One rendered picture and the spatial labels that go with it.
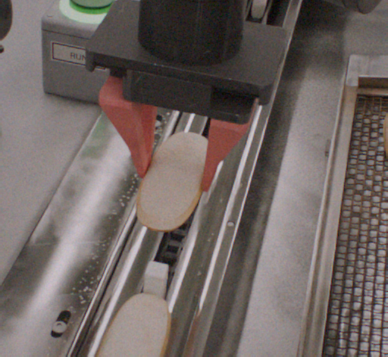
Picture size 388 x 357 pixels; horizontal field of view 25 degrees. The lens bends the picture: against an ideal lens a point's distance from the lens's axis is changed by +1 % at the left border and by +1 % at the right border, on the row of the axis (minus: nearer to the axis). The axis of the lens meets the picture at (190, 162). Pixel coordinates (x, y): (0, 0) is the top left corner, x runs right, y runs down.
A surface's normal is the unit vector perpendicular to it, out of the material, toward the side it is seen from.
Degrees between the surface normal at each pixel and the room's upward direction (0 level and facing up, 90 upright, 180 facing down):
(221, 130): 111
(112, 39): 0
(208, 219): 0
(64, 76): 90
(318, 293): 10
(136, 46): 0
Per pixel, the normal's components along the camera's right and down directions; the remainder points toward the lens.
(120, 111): -0.24, 0.83
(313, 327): -0.08, -0.81
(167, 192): 0.11, -0.71
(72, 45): -0.22, 0.58
